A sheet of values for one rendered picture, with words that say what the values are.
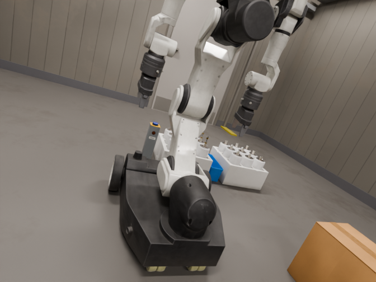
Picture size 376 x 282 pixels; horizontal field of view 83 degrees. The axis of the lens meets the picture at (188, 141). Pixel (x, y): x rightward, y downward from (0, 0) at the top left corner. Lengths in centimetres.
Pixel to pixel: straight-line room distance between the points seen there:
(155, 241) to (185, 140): 45
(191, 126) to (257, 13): 53
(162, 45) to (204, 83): 24
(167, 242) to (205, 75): 68
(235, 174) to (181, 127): 90
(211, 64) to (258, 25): 27
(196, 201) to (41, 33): 340
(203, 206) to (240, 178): 110
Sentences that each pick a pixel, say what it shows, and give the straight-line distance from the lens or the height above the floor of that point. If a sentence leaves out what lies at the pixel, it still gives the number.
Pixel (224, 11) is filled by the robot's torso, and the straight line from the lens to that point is 90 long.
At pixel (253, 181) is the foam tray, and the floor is 8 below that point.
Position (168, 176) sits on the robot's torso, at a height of 32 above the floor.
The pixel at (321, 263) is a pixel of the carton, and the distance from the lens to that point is 119.
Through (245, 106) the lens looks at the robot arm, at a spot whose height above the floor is 67.
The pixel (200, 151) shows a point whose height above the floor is 21.
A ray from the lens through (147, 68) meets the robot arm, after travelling 90.
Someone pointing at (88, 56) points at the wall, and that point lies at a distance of 367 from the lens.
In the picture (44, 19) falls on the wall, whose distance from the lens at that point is 379.
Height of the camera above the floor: 72
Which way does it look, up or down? 16 degrees down
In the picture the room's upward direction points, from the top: 19 degrees clockwise
